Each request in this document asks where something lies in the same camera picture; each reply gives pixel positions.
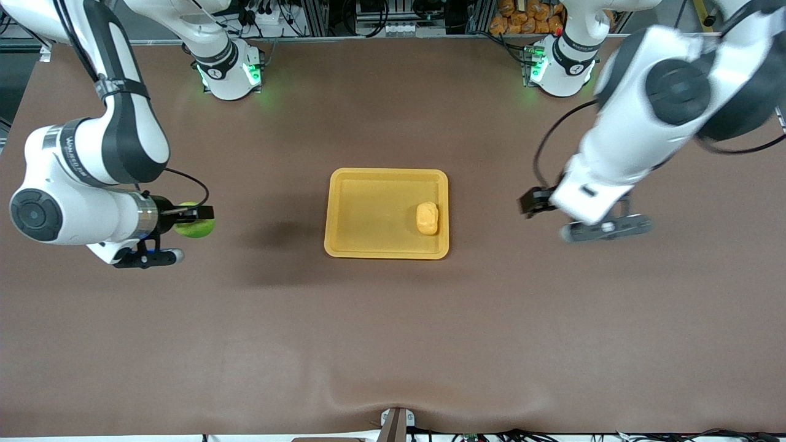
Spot green apple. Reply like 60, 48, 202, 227
175, 201, 216, 239

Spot yellow potato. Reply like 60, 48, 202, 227
416, 202, 439, 236

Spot yellow plastic tray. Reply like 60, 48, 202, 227
324, 168, 449, 260

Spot bag of orange snacks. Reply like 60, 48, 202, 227
489, 0, 566, 36

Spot brown table mat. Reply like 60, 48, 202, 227
0, 34, 786, 436

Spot white power strip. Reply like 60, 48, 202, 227
249, 6, 284, 29

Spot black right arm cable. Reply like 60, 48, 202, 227
163, 167, 210, 209

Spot aluminium frame post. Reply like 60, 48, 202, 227
467, 0, 493, 34
301, 0, 330, 36

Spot silver table edge rail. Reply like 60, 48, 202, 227
135, 34, 621, 47

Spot metal clamp bracket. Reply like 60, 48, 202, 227
379, 407, 415, 442

